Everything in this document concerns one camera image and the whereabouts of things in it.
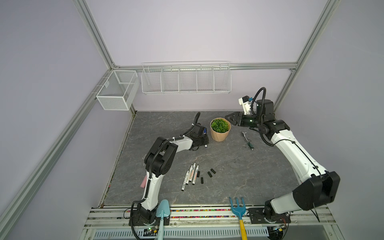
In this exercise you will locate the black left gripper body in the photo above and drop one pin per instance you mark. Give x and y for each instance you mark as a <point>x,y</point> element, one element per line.
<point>203,140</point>

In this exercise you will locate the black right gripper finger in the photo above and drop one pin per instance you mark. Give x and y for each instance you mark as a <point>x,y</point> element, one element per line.
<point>234,115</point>
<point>236,121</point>

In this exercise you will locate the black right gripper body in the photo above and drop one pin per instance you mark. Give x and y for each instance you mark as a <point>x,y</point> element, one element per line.
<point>249,121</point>

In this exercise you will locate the white marker pen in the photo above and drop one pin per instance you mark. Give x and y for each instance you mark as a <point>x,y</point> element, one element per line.
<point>184,182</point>
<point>188,174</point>
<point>195,175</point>
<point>191,179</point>

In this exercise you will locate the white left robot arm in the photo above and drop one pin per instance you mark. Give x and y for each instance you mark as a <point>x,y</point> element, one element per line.
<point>158,162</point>

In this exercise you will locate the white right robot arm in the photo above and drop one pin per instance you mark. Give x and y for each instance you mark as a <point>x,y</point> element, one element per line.
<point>318,186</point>

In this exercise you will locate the green artificial plant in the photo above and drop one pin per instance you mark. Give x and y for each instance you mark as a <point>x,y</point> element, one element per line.
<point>220,126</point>

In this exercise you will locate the pink faceted plant pot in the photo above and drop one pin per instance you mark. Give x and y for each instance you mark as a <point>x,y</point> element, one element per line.
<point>217,136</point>

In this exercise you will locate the pink purple small trowel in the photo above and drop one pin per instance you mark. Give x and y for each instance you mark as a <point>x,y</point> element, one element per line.
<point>144,182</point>

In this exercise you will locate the teal garden trowel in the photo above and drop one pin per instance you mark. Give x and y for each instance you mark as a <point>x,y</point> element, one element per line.
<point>163,212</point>

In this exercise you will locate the white mesh basket small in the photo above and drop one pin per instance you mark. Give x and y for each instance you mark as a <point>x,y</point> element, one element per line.
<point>119,90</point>

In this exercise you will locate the white wire basket long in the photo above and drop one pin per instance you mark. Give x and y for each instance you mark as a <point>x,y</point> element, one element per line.
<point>207,77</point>

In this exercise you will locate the blue garden fork yellow handle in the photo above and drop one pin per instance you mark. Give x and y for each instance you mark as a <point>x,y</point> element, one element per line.
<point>239,209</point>

